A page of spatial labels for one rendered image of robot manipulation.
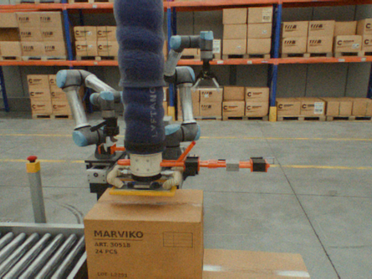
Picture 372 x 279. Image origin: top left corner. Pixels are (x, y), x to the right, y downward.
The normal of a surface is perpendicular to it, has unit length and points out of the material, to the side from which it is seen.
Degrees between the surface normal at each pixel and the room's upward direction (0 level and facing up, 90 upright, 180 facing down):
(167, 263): 90
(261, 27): 87
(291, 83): 90
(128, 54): 73
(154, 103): 109
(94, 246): 90
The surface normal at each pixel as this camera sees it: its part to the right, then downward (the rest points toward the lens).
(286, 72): -0.11, 0.25
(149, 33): 0.55, -0.04
